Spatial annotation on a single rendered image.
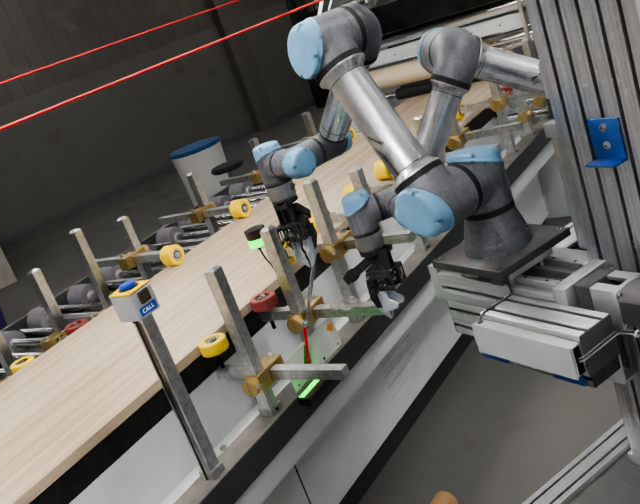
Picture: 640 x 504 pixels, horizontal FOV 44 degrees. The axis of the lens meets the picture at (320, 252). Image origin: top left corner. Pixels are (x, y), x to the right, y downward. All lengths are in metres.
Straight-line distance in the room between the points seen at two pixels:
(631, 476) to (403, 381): 1.06
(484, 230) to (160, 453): 1.03
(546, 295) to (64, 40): 9.88
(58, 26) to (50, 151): 1.61
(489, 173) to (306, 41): 0.47
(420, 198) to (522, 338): 0.34
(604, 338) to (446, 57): 0.74
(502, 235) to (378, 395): 1.36
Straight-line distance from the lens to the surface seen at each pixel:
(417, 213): 1.64
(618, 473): 2.43
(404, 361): 3.14
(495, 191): 1.73
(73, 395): 2.33
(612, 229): 1.77
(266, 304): 2.37
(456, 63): 1.91
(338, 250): 2.42
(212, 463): 2.02
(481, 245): 1.76
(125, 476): 2.12
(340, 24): 1.74
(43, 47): 11.10
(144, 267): 3.30
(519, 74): 2.10
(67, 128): 11.06
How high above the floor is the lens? 1.70
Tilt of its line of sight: 18 degrees down
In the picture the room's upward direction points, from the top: 20 degrees counter-clockwise
